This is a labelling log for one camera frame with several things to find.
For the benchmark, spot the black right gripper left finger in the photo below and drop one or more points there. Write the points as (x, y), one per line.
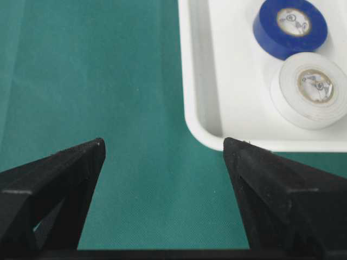
(44, 203)

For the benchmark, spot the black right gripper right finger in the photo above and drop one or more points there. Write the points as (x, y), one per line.
(286, 205)

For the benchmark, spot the white tape roll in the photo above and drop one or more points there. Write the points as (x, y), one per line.
(309, 91)

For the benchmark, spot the blue tape roll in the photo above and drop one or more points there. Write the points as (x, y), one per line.
(284, 28)

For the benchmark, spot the white plastic case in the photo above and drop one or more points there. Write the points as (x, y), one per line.
(226, 79)

